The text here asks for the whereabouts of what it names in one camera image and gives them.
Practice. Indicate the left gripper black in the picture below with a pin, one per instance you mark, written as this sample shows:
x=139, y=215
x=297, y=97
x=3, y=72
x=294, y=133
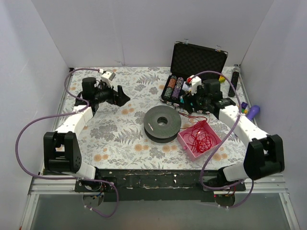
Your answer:
x=116, y=95

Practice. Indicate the floral table mat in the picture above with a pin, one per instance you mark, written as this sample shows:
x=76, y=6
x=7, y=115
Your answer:
x=115, y=139

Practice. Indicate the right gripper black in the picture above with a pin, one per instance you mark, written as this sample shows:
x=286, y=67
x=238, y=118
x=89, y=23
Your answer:
x=189, y=102

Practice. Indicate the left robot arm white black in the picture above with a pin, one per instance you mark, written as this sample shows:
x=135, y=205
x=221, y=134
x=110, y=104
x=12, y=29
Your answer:
x=61, y=148

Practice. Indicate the black filament spool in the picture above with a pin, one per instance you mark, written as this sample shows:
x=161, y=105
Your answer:
x=162, y=124

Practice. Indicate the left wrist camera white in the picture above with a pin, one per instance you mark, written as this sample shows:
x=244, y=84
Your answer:
x=107, y=77

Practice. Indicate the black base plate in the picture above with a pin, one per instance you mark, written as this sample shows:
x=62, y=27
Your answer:
x=154, y=185

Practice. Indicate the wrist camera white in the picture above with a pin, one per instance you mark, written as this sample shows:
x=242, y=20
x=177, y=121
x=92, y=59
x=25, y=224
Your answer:
x=193, y=82
x=107, y=77

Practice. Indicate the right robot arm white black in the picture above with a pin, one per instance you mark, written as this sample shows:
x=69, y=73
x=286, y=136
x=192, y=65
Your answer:
x=264, y=155

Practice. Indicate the purple cylindrical toy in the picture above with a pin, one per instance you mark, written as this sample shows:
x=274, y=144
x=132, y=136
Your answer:
x=253, y=111

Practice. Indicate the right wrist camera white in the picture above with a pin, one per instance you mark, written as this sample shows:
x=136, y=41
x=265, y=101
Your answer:
x=193, y=82

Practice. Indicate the yellow green toy block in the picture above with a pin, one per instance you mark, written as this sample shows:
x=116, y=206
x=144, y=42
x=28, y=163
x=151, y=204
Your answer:
x=222, y=79

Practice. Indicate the black remote control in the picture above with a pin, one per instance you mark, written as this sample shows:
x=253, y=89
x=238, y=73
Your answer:
x=234, y=81

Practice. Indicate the black poker chip case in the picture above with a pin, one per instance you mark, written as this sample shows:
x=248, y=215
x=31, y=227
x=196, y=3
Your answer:
x=188, y=59

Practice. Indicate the colourful toy block stack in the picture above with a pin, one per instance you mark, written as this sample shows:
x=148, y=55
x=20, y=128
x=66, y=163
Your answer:
x=244, y=107

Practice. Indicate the pink open box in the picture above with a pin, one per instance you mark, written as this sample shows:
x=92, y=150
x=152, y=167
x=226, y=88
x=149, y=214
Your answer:
x=198, y=140

